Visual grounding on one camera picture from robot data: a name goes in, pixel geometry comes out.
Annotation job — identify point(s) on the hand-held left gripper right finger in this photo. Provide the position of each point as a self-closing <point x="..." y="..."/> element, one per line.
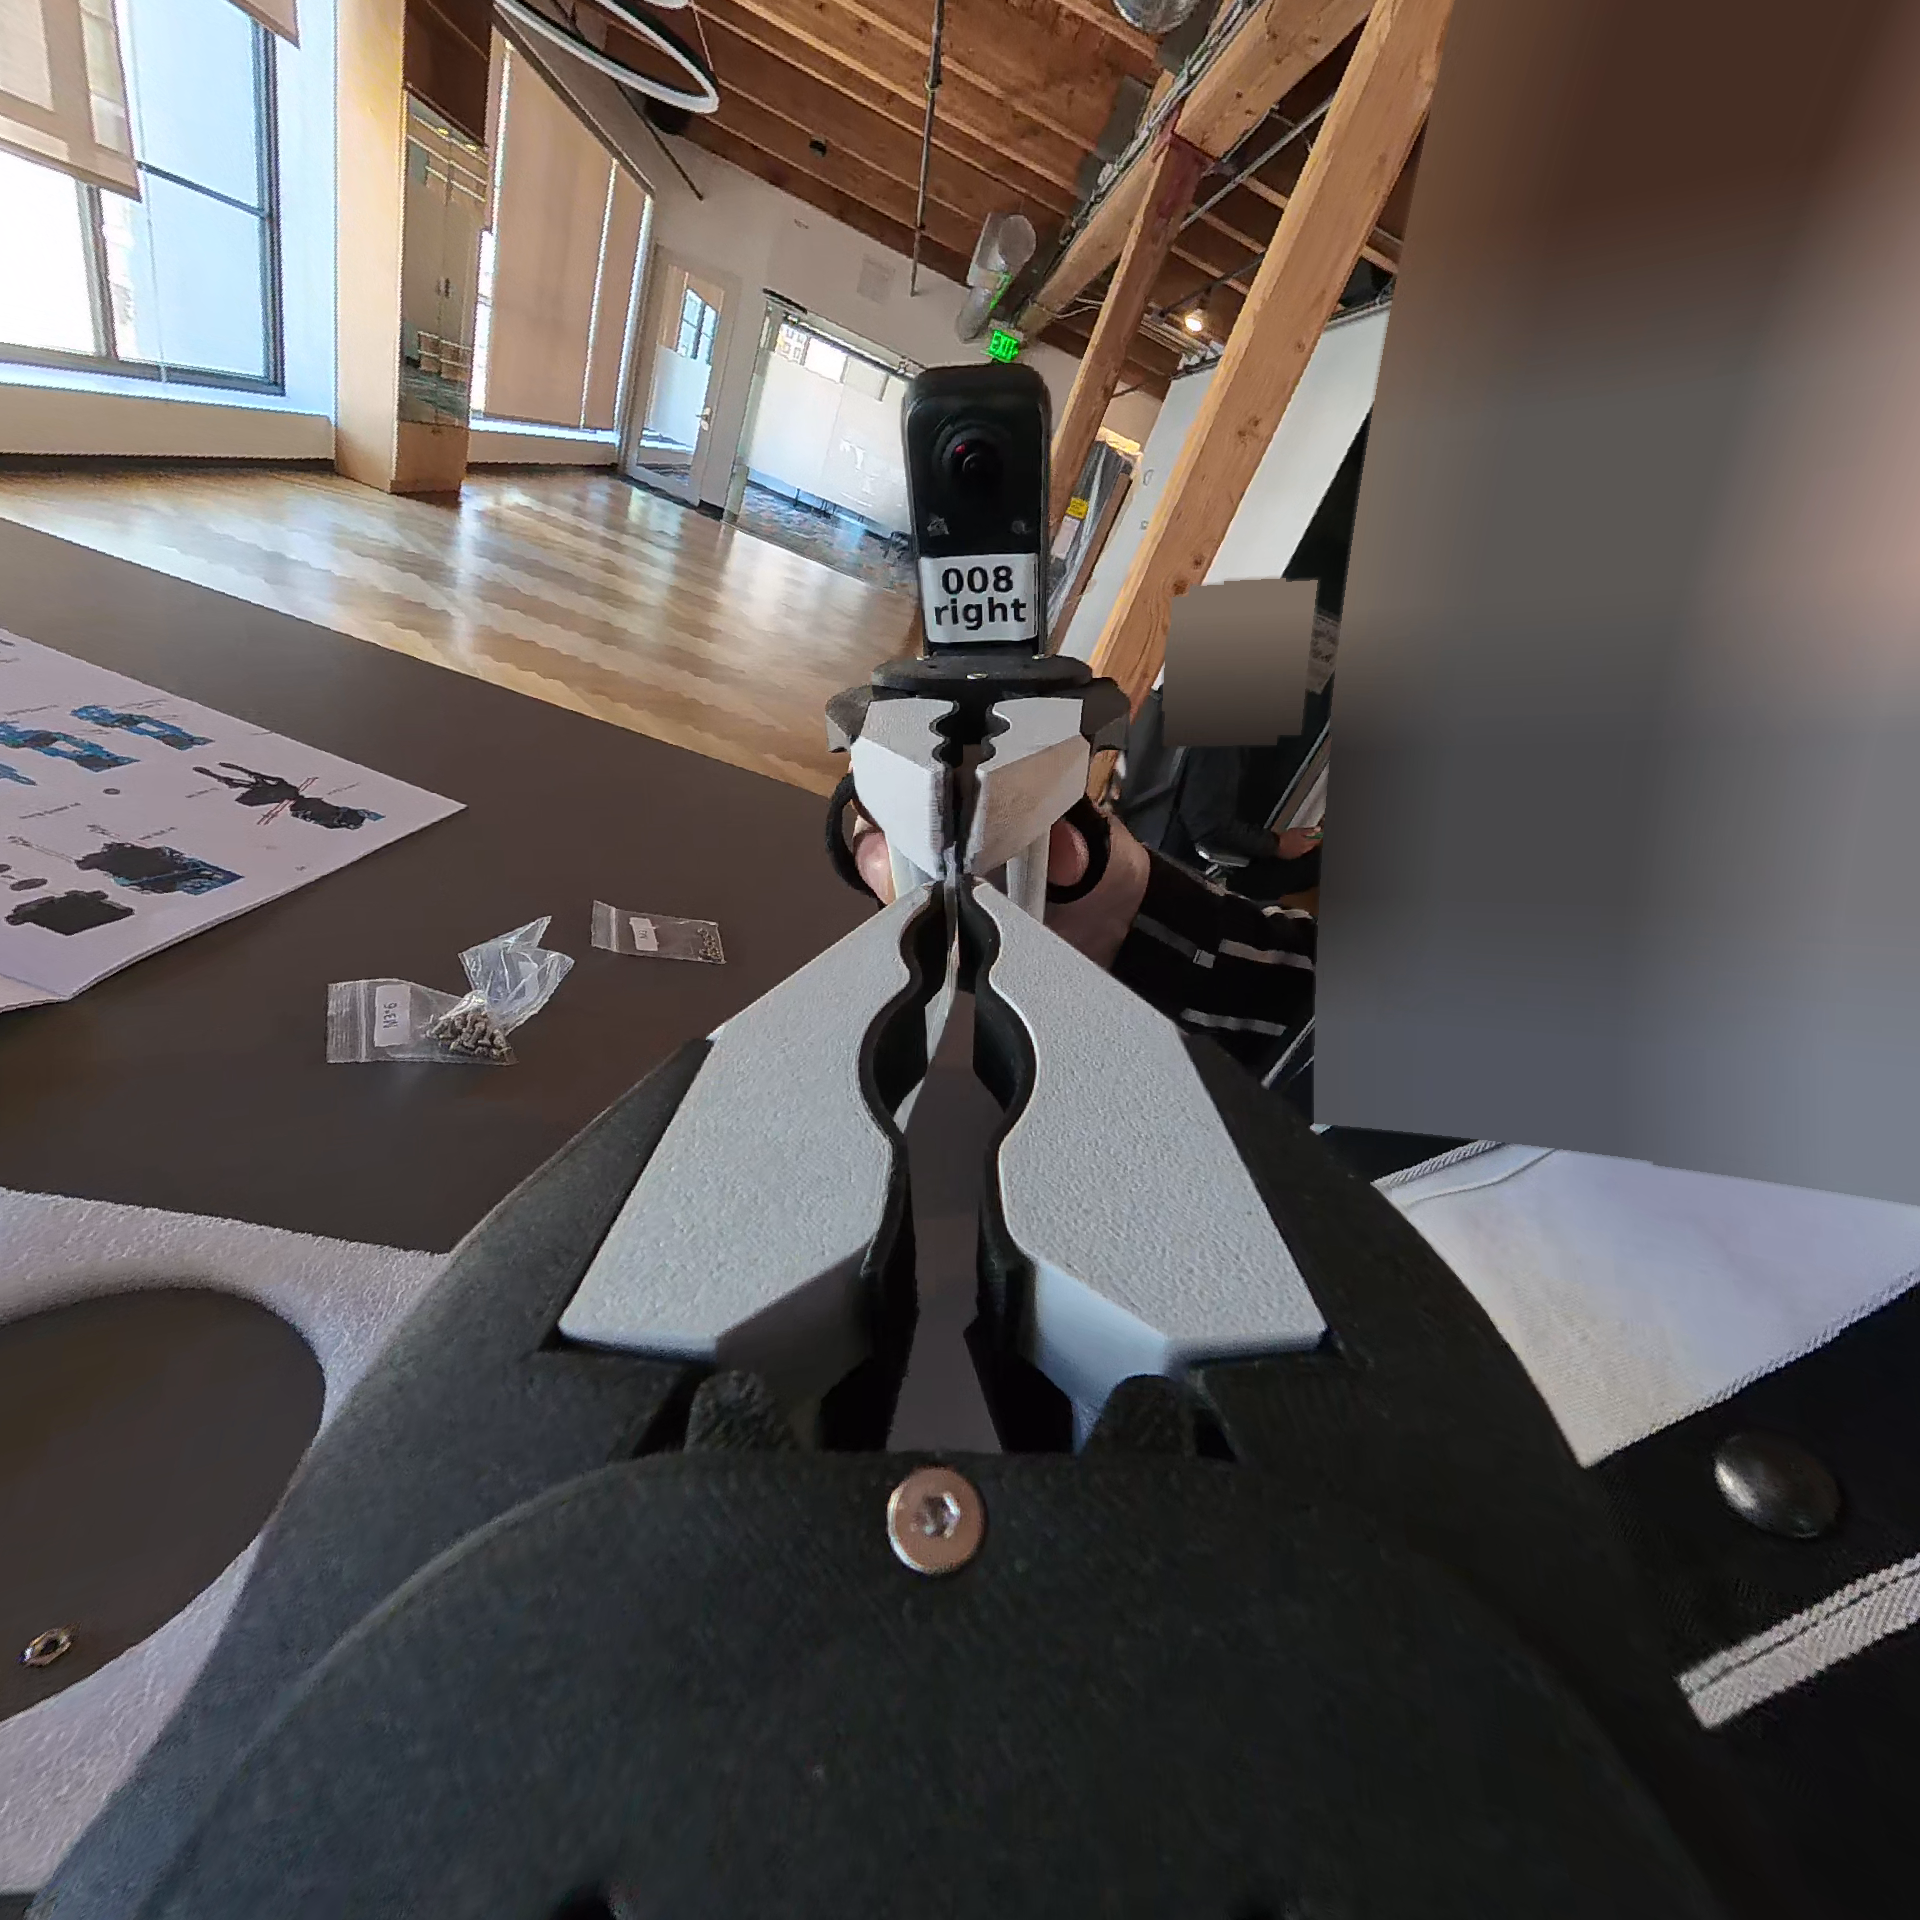
<point x="1154" y="1201"/>

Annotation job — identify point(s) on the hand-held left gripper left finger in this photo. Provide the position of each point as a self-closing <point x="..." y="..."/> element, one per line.
<point x="751" y="1184"/>

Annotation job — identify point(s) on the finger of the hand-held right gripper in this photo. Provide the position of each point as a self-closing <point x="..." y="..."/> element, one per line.
<point x="907" y="773"/>
<point x="1027" y="779"/>

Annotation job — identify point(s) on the small clear hardware bag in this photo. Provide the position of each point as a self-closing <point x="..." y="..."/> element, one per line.
<point x="639" y="931"/>

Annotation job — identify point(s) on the person's right forearm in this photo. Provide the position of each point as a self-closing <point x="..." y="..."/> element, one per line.
<point x="1213" y="945"/>

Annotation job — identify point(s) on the person's right hand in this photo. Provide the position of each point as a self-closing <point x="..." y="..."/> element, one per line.
<point x="1109" y="931"/>

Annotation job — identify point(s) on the crumpled clear screw bag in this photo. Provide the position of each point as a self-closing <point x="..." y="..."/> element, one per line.
<point x="516" y="967"/>

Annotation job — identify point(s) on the white framed glass door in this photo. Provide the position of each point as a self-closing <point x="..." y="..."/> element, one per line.
<point x="645" y="376"/>

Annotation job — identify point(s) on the labelled clear screw bag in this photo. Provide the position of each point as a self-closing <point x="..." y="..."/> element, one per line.
<point x="381" y="1020"/>

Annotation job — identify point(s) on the tall beige window shade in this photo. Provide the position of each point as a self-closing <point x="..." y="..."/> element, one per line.
<point x="556" y="241"/>

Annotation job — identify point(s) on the person's striped jacket torso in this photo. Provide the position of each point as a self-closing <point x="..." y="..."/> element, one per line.
<point x="1651" y="1289"/>

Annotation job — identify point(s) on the printed instruction manual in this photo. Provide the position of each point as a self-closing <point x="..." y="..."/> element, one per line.
<point x="299" y="868"/>

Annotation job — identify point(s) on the beige pillar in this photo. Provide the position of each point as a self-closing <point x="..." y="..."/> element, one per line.
<point x="369" y="300"/>

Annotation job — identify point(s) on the large window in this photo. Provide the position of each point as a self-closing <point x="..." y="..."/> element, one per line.
<point x="194" y="225"/>

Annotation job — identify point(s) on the loose metal nut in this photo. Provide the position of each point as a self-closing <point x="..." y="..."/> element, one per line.
<point x="44" y="1647"/>

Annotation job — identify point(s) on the beige roller blind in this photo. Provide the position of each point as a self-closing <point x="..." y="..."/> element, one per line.
<point x="269" y="15"/>
<point x="59" y="105"/>

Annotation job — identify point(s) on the thin wooden post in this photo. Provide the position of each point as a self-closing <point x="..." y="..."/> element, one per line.
<point x="1124" y="329"/>

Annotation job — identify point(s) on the small silver ceiling duct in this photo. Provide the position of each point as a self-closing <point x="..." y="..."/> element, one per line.
<point x="1002" y="248"/>

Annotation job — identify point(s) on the thick wooden post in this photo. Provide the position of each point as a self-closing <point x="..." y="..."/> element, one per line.
<point x="1275" y="345"/>

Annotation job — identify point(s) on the white foam frame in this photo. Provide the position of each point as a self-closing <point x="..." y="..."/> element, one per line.
<point x="149" y="1236"/>

